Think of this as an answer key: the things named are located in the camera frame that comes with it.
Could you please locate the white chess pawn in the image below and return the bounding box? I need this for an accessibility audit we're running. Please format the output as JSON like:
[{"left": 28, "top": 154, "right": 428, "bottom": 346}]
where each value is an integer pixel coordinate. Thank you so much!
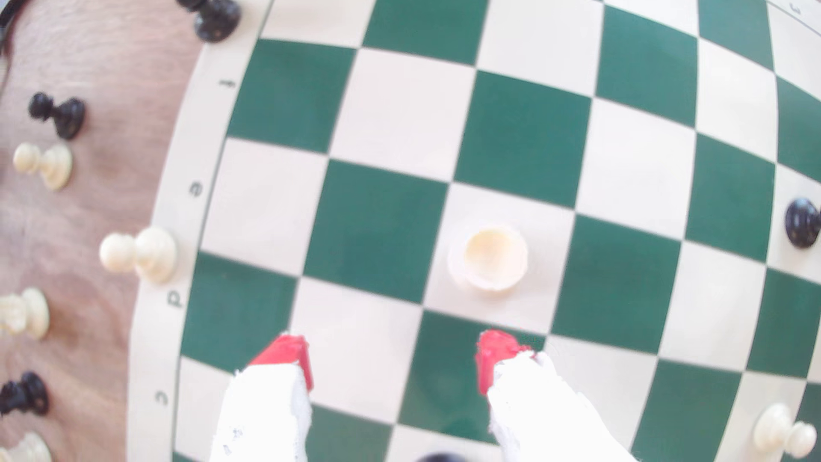
[
  {"left": 447, "top": 223, "right": 530, "bottom": 294},
  {"left": 0, "top": 287, "right": 51, "bottom": 341},
  {"left": 98, "top": 226, "right": 178, "bottom": 285},
  {"left": 13, "top": 142, "right": 74, "bottom": 192},
  {"left": 0, "top": 431, "right": 53, "bottom": 462},
  {"left": 752, "top": 402, "right": 818, "bottom": 460}
]

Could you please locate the green and cream chess mat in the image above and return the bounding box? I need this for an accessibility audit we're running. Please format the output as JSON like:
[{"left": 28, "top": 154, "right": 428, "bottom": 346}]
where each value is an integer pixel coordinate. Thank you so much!
[{"left": 125, "top": 0, "right": 821, "bottom": 462}]

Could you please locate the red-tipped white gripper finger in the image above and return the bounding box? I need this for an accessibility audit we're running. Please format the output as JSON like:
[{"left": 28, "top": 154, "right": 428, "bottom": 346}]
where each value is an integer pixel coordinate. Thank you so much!
[
  {"left": 207, "top": 334, "right": 315, "bottom": 462},
  {"left": 475, "top": 329, "right": 638, "bottom": 462}
]

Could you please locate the black chess pawn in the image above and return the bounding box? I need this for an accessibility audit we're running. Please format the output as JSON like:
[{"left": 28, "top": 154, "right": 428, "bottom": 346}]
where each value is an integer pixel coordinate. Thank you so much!
[
  {"left": 27, "top": 92, "right": 87, "bottom": 141},
  {"left": 784, "top": 197, "right": 821, "bottom": 250},
  {"left": 0, "top": 371, "right": 50, "bottom": 417},
  {"left": 176, "top": 0, "right": 243, "bottom": 44}
]

